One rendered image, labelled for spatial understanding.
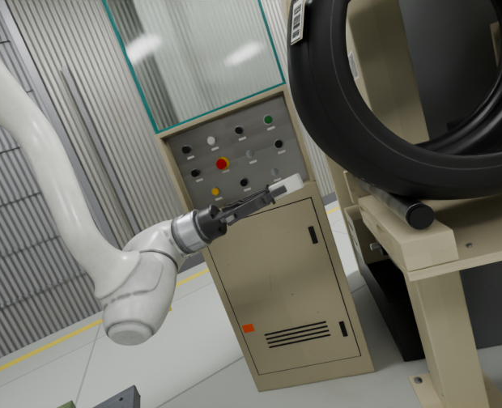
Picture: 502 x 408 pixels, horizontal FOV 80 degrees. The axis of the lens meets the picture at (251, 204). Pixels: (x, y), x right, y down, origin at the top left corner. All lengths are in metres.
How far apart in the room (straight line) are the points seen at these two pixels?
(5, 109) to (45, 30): 3.17
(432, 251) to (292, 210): 0.67
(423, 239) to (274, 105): 0.79
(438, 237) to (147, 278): 0.51
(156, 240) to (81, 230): 0.16
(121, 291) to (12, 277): 3.17
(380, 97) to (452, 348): 0.82
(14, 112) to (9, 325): 3.32
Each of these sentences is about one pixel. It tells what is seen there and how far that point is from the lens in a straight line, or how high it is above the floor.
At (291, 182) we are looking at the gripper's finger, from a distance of 0.62.
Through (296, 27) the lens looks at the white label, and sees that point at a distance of 0.54.
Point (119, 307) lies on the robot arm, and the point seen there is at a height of 0.94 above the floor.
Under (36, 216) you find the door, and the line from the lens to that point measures 3.54.
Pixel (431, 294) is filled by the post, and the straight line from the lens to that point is 1.11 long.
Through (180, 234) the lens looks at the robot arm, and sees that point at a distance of 0.66.
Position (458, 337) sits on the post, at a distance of 1.22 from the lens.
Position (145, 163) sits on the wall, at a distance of 3.44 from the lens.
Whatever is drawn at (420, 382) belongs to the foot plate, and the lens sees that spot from 1.53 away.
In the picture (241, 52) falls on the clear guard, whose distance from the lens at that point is 1.22.
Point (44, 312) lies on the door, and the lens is 3.75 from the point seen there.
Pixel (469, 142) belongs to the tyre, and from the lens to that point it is 0.87.
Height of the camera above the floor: 1.11
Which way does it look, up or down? 11 degrees down
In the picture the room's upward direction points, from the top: 20 degrees counter-clockwise
